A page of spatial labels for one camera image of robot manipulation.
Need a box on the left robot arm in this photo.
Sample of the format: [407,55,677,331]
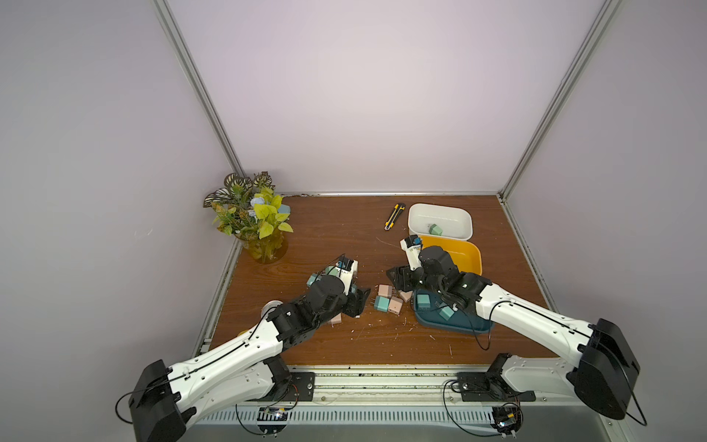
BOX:
[124,276,370,441]

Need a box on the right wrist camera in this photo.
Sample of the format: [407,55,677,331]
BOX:
[401,235,423,271]

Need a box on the artificial plant in amber vase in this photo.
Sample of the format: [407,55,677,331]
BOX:
[203,171,293,263]

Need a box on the metal can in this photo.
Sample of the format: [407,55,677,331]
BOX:
[261,300,283,316]

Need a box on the white storage box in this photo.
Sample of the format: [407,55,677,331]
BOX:
[408,204,473,241]

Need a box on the green plug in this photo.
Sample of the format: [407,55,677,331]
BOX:
[428,224,443,236]

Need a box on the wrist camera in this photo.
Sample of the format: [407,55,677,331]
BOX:
[335,255,358,295]
[401,235,423,271]

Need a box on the teal plug bottom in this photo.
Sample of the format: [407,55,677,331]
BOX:
[439,307,455,322]

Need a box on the yellow storage box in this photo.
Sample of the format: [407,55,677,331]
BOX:
[420,236,483,276]

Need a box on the dark teal storage box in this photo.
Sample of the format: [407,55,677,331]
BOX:
[412,289,493,335]

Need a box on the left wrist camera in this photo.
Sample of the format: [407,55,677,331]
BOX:
[335,255,358,295]

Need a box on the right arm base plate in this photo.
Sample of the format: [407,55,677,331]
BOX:
[451,372,537,403]

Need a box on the pink plug lower centre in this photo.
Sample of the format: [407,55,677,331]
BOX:
[388,297,404,315]

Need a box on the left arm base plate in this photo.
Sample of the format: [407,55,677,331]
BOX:
[263,372,316,403]

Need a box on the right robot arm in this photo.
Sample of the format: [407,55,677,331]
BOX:
[388,236,641,420]

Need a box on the teal plug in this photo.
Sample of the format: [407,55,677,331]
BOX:
[415,294,431,311]
[374,296,390,312]
[439,307,455,322]

